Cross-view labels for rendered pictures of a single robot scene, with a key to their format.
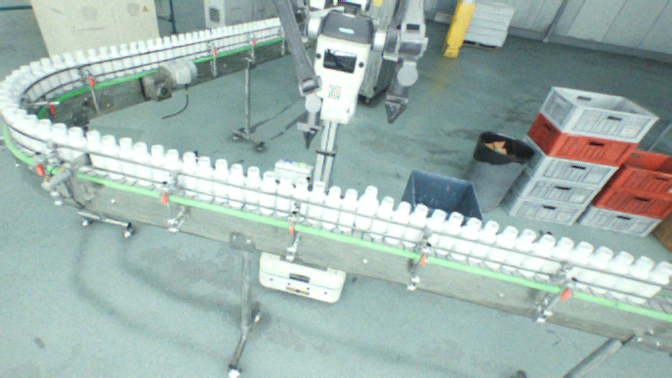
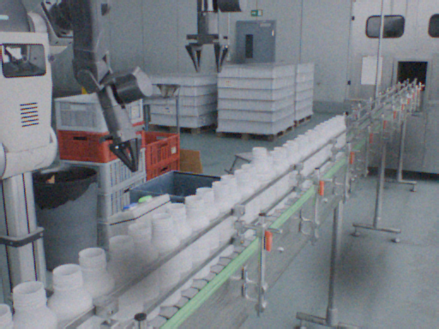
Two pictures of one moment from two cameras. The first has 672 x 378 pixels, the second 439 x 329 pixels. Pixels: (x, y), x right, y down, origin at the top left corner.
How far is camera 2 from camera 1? 123 cm
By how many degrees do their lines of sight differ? 64
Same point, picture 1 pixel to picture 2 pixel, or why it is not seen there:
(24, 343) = not seen: outside the picture
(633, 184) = (155, 158)
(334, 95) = (28, 121)
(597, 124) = not seen: hidden behind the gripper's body
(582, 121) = not seen: hidden behind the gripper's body
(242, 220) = (199, 312)
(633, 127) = (135, 107)
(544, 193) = (120, 204)
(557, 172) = (117, 176)
